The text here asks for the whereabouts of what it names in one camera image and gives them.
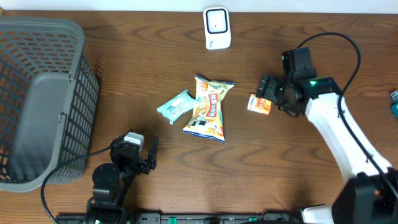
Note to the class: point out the yellow snack bag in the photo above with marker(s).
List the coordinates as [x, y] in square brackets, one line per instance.
[207, 119]

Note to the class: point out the light teal snack packet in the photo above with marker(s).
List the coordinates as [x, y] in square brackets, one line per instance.
[177, 106]

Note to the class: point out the white barcode scanner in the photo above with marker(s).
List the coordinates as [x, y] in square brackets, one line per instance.
[217, 28]

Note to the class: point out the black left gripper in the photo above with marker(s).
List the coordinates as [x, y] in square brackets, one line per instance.
[143, 166]

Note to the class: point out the orange tissue box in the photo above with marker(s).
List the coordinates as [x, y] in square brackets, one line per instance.
[259, 105]

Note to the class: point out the teal mouthwash bottle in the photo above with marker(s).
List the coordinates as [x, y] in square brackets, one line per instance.
[394, 107]

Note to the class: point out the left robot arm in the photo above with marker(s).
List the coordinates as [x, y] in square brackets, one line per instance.
[112, 181]

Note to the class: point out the grey plastic shopping basket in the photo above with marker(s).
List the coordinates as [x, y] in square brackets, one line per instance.
[49, 95]

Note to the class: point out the black mounting rail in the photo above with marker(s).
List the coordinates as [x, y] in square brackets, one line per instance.
[156, 218]

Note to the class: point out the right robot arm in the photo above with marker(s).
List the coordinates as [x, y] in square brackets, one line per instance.
[369, 194]

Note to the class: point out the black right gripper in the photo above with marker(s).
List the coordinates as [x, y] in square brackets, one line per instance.
[266, 88]

